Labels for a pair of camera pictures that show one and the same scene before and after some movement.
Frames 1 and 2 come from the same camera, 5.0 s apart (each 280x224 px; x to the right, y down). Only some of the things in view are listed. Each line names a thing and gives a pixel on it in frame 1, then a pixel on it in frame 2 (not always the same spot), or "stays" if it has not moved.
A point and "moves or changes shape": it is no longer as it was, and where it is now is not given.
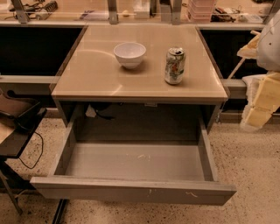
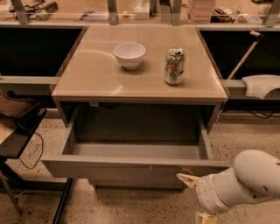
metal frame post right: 176,14 stays
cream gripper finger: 249,51 → 204,219
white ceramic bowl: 129,54 stays
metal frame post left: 21,14 stays
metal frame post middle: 113,11 stays
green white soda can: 175,66 stays
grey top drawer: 147,171 moves or changes shape
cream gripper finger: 254,118 → 191,180
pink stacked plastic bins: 200,11 stays
